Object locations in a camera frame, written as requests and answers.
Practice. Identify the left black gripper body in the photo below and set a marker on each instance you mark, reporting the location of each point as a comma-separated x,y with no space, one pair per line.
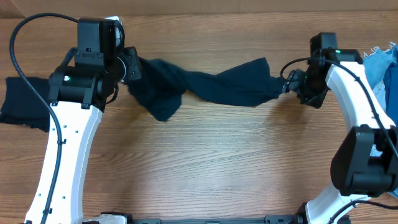
128,67

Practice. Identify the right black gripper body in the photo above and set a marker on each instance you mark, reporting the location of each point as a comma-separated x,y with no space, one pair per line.
294,80

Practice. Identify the dark navy t-shirt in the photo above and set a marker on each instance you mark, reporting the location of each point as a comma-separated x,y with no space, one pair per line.
162,85

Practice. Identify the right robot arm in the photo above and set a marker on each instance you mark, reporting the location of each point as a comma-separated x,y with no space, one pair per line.
365,165

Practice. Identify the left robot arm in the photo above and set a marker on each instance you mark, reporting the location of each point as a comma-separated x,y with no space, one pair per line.
80,88

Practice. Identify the light blue denim jeans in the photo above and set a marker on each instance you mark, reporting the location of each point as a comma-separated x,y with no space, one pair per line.
376,64

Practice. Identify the blue garment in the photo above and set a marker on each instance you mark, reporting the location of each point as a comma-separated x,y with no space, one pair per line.
391,85

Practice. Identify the folded black cloth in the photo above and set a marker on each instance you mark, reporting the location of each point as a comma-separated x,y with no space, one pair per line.
23,107

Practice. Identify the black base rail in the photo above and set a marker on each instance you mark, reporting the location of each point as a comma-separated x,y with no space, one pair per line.
211,221

